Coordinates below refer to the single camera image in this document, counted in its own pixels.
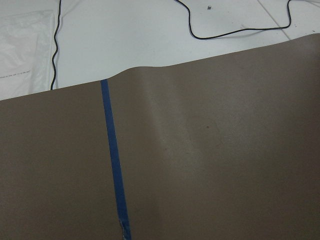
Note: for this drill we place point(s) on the clear plastic bag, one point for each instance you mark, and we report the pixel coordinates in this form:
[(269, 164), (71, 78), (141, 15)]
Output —
[(26, 42)]

